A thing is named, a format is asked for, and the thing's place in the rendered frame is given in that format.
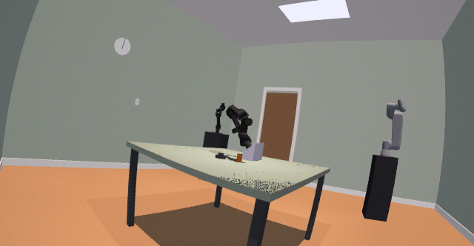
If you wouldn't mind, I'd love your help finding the orange knob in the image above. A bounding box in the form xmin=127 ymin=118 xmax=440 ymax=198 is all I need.
xmin=236 ymin=153 xmax=243 ymax=162

